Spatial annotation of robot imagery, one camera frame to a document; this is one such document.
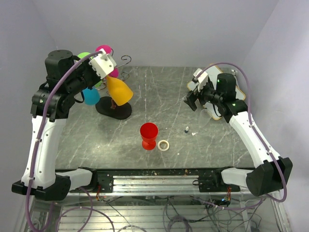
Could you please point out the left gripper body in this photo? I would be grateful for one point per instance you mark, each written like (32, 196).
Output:
(86, 77)

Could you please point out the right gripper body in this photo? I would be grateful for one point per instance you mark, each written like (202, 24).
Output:
(208, 94)

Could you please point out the green plastic wine glass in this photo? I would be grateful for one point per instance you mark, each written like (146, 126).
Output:
(82, 55)

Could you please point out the blue plastic wine glass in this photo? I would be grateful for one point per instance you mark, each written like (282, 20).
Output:
(91, 96)

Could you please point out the pink plastic wine glass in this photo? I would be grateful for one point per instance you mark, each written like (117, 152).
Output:
(109, 50)

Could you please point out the orange plastic wine glass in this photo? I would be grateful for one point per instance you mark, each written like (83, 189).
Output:
(118, 90)

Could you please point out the red plastic wine glass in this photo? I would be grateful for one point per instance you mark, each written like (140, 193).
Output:
(149, 133)

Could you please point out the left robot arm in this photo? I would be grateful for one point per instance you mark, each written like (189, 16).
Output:
(67, 76)

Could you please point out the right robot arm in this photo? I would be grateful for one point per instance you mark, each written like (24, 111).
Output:
(271, 172)

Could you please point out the clear plastic cup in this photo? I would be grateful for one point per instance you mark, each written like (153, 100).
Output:
(204, 118)

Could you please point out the white board yellow rim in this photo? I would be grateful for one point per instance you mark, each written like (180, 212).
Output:
(212, 75)

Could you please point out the white tape roll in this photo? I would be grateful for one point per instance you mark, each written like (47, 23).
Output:
(163, 145)

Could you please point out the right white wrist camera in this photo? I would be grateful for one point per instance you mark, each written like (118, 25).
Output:
(200, 78)

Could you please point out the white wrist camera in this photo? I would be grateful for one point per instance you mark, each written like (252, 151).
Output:
(200, 78)
(103, 64)

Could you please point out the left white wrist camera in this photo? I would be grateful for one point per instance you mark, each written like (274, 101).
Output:
(103, 64)

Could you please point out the copper wire glass rack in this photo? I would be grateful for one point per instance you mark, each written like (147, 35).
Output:
(106, 105)

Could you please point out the aluminium mounting rail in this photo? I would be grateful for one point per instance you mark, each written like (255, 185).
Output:
(165, 182)

